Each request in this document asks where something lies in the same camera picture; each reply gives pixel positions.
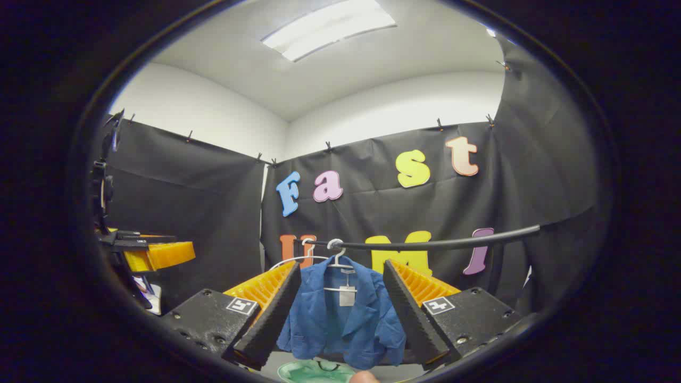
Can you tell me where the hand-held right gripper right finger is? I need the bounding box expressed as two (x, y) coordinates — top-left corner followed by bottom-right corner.
(383, 259), (525, 371)

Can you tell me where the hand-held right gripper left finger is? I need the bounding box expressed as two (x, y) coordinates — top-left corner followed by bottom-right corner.
(162, 261), (303, 371)

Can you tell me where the blue corduroy jacket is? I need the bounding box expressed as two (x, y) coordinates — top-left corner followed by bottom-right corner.
(276, 256), (408, 370)

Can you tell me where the green laundry hamper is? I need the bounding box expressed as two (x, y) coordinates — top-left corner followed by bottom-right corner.
(277, 359), (357, 383)

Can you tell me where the black clothes rack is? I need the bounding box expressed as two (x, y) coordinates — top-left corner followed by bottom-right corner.
(295, 224), (541, 252)

